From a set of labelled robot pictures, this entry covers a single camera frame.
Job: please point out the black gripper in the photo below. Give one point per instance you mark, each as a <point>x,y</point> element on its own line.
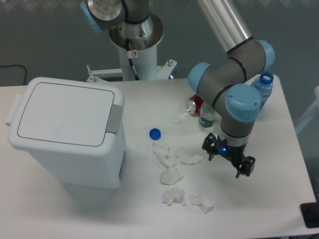
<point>235,154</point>

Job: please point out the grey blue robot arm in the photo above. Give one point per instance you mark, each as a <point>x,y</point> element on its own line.
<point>133,29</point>

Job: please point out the red soda can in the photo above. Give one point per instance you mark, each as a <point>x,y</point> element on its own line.
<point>193,105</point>

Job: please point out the white plastic trash can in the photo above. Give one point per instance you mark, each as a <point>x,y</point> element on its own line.
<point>73,129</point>

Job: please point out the crumpled white tissue upper right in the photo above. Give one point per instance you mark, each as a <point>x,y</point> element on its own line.
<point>187,159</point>

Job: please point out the crumpled white tissue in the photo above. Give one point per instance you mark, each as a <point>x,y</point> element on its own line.
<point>187,159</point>
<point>174,195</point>
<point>163,153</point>
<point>202,201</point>
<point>170,176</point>

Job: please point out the small clear green-label bottle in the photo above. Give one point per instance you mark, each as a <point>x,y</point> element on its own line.
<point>207,115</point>

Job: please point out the crumpled white tissue lower right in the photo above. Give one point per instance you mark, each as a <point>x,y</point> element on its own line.
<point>202,201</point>

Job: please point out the crumpled white tissue middle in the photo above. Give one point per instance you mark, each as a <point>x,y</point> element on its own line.
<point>170,176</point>

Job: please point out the crumpled white tissue lower left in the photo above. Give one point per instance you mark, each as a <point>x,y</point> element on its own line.
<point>174,195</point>

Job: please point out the white bottle cap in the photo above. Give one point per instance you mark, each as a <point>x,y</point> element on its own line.
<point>175,120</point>

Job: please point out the crumpled white tissue upper left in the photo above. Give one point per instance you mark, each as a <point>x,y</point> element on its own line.
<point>163,153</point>

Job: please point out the blue bottle cap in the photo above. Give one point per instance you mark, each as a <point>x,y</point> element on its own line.
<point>155,134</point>

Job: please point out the blue plastic water bottle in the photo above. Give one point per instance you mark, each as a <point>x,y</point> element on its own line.
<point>264,84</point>

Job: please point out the black device at edge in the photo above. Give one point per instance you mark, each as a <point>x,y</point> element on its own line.
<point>310,213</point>

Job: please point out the white frame right edge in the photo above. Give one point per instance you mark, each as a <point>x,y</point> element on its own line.
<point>309,114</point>

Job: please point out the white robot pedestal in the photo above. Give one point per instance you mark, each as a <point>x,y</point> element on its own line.
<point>136,65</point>

